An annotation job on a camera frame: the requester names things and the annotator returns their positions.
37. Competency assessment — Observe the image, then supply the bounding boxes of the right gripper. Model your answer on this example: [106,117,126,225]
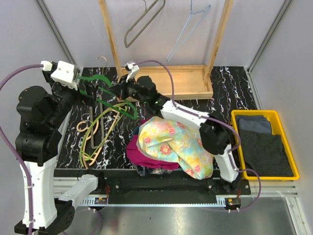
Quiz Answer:
[108,75,148,105]

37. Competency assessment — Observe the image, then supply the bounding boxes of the dark green hanger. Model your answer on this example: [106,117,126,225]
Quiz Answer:
[76,74,138,120]

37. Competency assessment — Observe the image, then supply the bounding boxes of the wooden hanger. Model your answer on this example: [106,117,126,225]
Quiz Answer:
[80,107,117,156]

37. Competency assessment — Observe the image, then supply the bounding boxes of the magenta pleated skirt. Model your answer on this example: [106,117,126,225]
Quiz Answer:
[126,139,179,170]

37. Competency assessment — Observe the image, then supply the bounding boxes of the lime green hanger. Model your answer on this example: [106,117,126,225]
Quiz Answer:
[76,103,129,169]

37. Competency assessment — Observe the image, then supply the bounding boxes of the floral pastel garment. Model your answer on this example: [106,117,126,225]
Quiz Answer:
[136,117,213,180]

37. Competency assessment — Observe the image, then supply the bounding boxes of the navy plaid skirt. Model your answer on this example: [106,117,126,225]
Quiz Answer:
[131,127,173,176]

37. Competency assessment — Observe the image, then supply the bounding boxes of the grey hanger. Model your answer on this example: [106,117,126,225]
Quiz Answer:
[89,106,105,149]
[123,0,166,48]

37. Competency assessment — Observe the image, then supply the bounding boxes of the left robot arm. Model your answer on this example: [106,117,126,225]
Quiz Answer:
[14,83,106,235]

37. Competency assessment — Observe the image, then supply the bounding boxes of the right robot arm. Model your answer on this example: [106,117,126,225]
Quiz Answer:
[109,75,241,194]

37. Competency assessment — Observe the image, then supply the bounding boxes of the wooden clothes rack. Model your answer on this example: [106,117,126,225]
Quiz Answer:
[98,0,233,100]

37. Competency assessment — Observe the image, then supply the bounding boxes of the dark clothes in crate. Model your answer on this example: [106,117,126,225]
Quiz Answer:
[236,115,293,177]

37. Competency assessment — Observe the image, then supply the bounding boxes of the yellow plastic crate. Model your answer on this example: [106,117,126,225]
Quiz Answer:
[231,110,300,181]

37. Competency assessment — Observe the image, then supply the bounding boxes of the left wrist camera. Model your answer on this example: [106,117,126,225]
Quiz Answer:
[41,61,80,90]

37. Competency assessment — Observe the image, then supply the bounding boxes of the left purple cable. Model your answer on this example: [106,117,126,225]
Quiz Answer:
[0,64,103,235]

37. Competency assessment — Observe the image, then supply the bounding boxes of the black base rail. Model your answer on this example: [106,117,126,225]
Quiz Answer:
[54,169,251,207]

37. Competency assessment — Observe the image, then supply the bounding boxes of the light blue wire hanger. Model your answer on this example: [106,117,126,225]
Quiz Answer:
[166,0,211,62]

